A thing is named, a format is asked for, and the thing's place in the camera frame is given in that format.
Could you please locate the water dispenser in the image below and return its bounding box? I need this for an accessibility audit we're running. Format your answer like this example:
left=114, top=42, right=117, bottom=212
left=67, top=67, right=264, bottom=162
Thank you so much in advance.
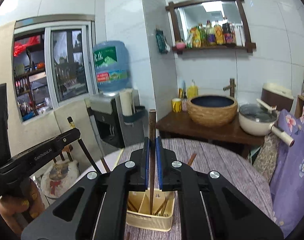
left=88, top=95, right=126, bottom=149

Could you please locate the colourful label bottle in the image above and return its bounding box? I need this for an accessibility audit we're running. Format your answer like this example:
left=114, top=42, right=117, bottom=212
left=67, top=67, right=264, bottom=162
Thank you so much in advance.
left=206, top=20, right=216, bottom=47

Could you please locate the cream plastic utensil holder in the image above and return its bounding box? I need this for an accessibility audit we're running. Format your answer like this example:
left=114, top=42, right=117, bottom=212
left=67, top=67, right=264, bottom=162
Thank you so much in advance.
left=125, top=189, right=176, bottom=232

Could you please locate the dark sauce bottle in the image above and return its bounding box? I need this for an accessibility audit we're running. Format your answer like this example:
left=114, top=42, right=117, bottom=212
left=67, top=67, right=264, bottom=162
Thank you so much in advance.
left=222, top=17, right=236, bottom=45

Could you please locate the wooden chair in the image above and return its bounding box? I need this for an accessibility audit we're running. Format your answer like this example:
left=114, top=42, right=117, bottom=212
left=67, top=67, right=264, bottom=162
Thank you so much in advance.
left=39, top=144, right=82, bottom=201

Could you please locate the wooden framed mirror shelf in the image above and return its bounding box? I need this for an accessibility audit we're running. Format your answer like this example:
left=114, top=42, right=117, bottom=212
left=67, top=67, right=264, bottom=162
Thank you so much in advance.
left=165, top=0, right=257, bottom=55

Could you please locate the white squeeze bottle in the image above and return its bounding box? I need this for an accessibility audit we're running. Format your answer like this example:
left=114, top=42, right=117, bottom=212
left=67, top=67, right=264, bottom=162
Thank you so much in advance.
left=236, top=25, right=244, bottom=46

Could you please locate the sliding window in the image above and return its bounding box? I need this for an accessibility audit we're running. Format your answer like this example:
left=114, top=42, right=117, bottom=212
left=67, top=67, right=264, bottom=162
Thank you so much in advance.
left=13, top=15, right=99, bottom=124

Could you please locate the cream pot with glass lid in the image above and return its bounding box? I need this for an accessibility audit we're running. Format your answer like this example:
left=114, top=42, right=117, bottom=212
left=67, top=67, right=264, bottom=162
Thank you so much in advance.
left=238, top=103, right=295, bottom=148

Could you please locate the purple striped tablecloth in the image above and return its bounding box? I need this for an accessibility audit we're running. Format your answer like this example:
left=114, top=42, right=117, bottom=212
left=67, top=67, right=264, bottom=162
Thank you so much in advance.
left=79, top=137, right=276, bottom=240

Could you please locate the yellow cup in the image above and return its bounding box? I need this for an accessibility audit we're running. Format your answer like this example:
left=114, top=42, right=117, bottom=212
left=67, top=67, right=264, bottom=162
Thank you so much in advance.
left=172, top=98, right=183, bottom=113

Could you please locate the green bottle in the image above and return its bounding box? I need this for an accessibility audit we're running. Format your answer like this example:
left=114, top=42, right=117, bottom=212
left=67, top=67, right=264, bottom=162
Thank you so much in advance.
left=198, top=23, right=207, bottom=48

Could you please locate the wicker textured basin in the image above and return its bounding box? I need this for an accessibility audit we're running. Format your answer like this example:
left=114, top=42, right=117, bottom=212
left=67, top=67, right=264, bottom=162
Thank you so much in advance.
left=186, top=95, right=239, bottom=128

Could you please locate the beige patterned cloth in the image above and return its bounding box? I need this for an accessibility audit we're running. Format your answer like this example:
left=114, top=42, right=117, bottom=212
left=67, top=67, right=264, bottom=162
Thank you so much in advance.
left=251, top=133, right=280, bottom=183

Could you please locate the blue water jug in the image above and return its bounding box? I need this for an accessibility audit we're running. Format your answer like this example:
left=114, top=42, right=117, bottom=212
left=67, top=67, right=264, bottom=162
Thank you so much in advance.
left=92, top=40, right=133, bottom=97

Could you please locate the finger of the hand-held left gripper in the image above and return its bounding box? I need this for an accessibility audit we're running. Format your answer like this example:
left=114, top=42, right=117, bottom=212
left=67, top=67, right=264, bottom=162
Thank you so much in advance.
left=53, top=128, right=82, bottom=147

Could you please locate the paper towel roll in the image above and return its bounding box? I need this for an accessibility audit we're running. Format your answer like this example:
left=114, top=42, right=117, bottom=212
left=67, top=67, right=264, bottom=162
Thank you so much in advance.
left=119, top=89, right=146, bottom=126

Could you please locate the person's left hand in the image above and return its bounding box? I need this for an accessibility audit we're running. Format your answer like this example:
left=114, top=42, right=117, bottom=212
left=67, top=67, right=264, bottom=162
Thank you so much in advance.
left=0, top=177, right=47, bottom=236

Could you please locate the bronze faucet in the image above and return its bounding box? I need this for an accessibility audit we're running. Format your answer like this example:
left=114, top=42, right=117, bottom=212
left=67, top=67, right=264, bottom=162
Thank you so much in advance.
left=222, top=78, right=236, bottom=98

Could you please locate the yellow snack packet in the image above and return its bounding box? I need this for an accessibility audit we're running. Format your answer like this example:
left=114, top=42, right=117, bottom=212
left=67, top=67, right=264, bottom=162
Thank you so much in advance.
left=189, top=26, right=201, bottom=49

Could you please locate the yellow soap bottle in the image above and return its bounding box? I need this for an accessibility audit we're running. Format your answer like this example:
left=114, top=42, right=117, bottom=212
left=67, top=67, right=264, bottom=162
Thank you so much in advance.
left=186, top=79, right=200, bottom=99

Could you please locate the golden oil bottle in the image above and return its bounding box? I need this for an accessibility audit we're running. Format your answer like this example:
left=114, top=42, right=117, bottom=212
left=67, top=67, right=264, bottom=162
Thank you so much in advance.
left=214, top=21, right=224, bottom=46

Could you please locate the brown and white rice cooker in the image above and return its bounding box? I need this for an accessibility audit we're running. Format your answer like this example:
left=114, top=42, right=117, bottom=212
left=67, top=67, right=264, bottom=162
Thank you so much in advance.
left=260, top=82, right=295, bottom=112

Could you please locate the purple floral cloth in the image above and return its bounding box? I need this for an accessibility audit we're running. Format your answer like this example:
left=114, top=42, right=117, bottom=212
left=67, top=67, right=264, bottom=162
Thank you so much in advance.
left=269, top=108, right=304, bottom=238

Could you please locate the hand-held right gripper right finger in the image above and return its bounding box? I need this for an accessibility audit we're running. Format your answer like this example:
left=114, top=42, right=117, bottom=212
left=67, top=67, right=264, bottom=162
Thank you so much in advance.
left=155, top=136, right=285, bottom=240

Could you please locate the green wall packet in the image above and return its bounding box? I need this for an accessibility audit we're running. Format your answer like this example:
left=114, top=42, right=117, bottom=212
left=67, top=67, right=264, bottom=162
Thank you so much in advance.
left=155, top=27, right=171, bottom=54

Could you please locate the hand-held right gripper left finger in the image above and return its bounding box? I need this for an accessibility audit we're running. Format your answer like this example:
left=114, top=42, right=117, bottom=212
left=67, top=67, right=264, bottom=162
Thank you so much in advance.
left=20, top=137, right=151, bottom=240

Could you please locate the white ladle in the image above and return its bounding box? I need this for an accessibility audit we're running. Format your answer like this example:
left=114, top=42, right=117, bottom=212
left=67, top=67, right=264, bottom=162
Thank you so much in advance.
left=256, top=98, right=277, bottom=112

